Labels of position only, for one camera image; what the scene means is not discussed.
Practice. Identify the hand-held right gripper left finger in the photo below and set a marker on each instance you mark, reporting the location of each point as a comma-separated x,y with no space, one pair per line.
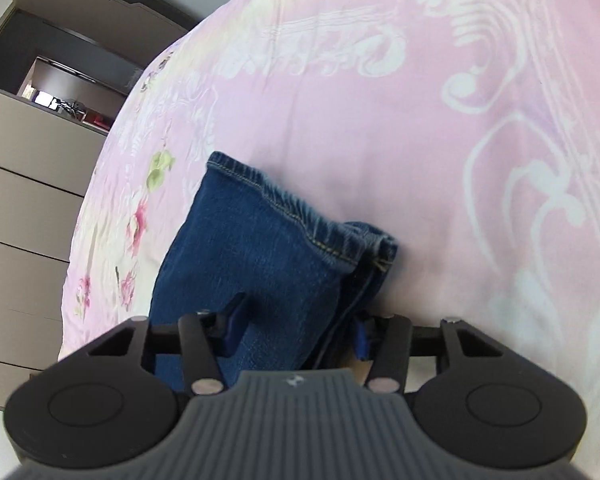
234,324

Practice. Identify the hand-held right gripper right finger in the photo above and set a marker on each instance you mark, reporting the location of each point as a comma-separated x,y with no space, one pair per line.
362,342

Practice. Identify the blue denim pants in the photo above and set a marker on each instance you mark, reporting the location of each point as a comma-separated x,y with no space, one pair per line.
260,260

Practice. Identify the pink floral blanket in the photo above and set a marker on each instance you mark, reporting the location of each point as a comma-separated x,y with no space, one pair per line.
380,110

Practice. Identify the beige wardrobe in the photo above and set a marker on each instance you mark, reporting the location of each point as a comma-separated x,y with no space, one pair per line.
25,210

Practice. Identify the hallway cabinet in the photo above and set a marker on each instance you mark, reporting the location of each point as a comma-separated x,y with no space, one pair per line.
70,95

